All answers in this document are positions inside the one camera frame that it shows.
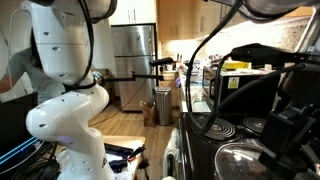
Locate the steel trash can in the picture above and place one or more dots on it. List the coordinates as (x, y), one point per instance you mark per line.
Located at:
(163, 105)

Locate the white green cutting board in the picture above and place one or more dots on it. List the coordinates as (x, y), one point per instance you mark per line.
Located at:
(200, 106)

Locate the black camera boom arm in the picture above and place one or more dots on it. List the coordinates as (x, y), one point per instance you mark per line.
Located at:
(133, 78)

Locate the stainless steel microwave oven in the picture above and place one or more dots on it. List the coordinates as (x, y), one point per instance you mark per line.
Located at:
(246, 93)

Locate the black electric stove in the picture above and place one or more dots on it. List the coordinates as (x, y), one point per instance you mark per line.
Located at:
(200, 156)

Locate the black stereo camera bar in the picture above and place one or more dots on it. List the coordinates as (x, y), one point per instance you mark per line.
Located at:
(162, 61)

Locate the yellow box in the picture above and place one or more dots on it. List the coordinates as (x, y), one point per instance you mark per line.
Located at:
(236, 64)

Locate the wooden kitchen cabinets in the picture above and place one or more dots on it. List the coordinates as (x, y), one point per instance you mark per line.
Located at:
(180, 20)

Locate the person in grey shirt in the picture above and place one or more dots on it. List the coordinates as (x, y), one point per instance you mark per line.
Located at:
(23, 73)

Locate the black monitor screen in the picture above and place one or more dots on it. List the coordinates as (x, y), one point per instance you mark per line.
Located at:
(16, 120)

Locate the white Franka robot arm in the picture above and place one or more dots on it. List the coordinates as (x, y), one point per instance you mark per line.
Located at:
(66, 116)

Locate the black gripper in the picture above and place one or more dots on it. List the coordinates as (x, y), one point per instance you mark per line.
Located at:
(305, 86)

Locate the glass lid with black knob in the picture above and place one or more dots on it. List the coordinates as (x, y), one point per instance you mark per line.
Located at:
(246, 163)

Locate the white hanging towel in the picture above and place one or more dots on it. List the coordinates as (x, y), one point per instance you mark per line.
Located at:
(170, 150)

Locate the wooden work table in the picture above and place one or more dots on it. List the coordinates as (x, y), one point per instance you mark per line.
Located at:
(133, 141)

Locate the large coil stove burner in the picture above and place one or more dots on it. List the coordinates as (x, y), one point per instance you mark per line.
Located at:
(221, 128)

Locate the small coil stove burner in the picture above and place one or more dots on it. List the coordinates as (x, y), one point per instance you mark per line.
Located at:
(255, 124)

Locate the stainless steel refrigerator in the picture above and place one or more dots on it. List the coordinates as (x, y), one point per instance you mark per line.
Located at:
(135, 66)

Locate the brown paper bag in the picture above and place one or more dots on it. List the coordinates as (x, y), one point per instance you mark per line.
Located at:
(148, 113)

